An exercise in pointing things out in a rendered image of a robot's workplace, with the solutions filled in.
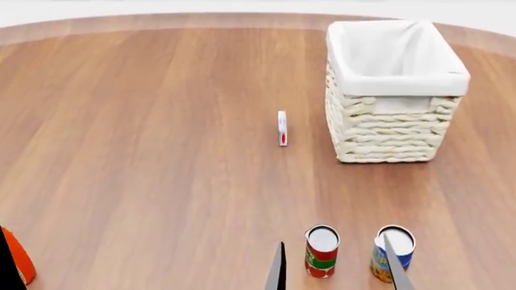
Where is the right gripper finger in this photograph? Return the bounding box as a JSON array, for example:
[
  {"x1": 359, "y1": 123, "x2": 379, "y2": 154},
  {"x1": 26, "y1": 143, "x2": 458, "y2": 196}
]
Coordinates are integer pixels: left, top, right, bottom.
[
  {"x1": 382, "y1": 231, "x2": 418, "y2": 290},
  {"x1": 264, "y1": 240, "x2": 287, "y2": 290}
]

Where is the blue yellow soup can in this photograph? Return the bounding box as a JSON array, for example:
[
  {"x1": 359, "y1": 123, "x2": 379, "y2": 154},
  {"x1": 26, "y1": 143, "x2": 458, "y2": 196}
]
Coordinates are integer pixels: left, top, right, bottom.
[{"x1": 370, "y1": 224, "x2": 417, "y2": 284}]

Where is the white woven basket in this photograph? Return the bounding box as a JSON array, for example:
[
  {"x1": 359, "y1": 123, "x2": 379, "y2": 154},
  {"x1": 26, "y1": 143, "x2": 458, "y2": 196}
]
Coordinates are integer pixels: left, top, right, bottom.
[{"x1": 324, "y1": 62, "x2": 464, "y2": 164}]

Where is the white cloth basket liner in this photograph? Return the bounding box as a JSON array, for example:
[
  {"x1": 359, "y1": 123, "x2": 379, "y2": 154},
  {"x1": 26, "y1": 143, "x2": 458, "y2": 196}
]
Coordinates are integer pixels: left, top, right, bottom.
[{"x1": 326, "y1": 19, "x2": 472, "y2": 97}]

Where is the red green tomato sauce can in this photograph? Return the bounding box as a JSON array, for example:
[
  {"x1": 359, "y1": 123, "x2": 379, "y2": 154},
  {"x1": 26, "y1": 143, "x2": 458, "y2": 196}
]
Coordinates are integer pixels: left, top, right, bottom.
[{"x1": 303, "y1": 223, "x2": 341, "y2": 280}]

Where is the small white red box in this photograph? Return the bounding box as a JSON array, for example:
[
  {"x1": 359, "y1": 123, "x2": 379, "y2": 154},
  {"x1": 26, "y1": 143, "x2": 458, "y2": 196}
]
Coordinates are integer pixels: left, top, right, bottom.
[{"x1": 277, "y1": 110, "x2": 290, "y2": 147}]

